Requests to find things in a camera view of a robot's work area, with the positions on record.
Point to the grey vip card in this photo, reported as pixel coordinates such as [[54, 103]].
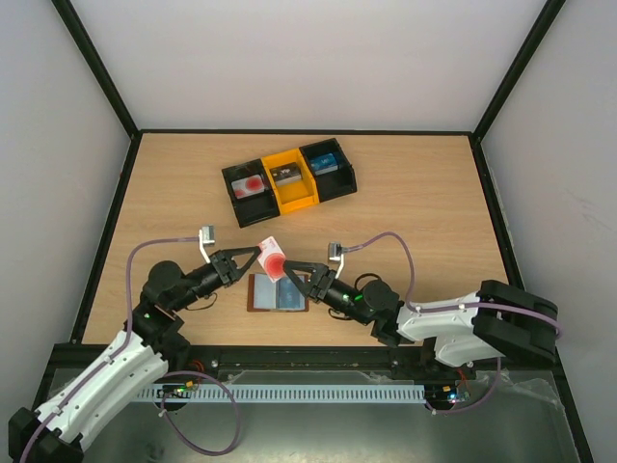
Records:
[[286, 174]]

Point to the yellow middle bin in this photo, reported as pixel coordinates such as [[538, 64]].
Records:
[[293, 183]]

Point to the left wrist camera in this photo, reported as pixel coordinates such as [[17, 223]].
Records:
[[207, 239]]

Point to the red white card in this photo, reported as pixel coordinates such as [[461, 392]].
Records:
[[248, 186]]

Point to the black enclosure frame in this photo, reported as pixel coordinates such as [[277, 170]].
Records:
[[532, 41]]

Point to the light blue cable duct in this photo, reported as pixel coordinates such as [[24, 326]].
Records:
[[253, 393]]

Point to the right black bin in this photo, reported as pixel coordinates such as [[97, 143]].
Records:
[[333, 173]]

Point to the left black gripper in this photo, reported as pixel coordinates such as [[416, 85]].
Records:
[[226, 257]]

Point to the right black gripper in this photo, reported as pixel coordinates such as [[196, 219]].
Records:
[[319, 283]]

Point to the black bin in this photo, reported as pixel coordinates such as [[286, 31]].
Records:
[[254, 209], [333, 173]]

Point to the blue card from holder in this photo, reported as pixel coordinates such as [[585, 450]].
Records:
[[289, 297]]

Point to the brown leather card holder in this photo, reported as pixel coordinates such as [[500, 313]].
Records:
[[262, 295]]

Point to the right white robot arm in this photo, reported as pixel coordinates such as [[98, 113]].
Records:
[[496, 321]]

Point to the left black bin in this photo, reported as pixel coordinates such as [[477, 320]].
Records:
[[254, 209]]

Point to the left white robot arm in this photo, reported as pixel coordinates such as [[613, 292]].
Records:
[[145, 350]]

